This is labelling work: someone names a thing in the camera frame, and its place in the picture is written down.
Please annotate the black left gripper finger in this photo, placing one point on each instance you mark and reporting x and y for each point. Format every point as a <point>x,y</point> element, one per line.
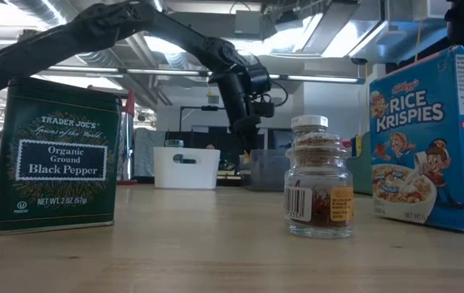
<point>246,132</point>

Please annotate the Corn Pops cereal box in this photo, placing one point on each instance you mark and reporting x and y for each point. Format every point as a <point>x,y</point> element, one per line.
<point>358,146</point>

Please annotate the Apple Jacks cereal box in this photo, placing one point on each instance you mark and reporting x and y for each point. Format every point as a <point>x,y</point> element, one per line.
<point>360,175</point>

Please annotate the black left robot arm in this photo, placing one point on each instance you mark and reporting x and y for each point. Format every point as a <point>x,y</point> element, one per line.
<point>53,45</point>

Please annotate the long ceiling light bar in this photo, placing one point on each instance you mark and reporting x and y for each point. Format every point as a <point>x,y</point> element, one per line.
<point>240,75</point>

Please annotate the grey translucent plastic bin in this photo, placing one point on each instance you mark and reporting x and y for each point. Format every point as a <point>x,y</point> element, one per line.
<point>266,171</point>

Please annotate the white plastic bin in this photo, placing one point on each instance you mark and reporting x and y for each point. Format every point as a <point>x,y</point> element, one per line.
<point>199,171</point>

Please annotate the grey ceiling box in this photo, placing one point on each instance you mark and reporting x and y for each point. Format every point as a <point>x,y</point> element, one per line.
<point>248,22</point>

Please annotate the cork-topped glass saffron jar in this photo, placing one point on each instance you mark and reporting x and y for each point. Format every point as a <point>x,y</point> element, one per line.
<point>317,175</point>

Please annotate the grey covered background object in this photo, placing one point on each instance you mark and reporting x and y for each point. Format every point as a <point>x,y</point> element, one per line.
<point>148,154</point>

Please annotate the Rice Krispies cereal box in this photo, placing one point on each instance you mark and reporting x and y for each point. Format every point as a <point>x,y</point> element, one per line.
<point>419,122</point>

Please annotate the green black pepper tin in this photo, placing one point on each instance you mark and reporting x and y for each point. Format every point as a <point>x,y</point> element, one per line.
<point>57,163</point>

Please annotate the black background rig frame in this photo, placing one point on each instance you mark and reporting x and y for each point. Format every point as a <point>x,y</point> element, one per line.
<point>209,108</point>

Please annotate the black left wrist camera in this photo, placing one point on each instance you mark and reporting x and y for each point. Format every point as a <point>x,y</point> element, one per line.
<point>263,109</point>

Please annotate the rectangular metal ceiling duct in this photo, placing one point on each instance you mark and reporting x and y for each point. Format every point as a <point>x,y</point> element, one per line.
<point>338,32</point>

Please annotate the round silver ventilation duct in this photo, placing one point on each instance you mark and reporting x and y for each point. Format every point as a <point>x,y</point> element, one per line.
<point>101,57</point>

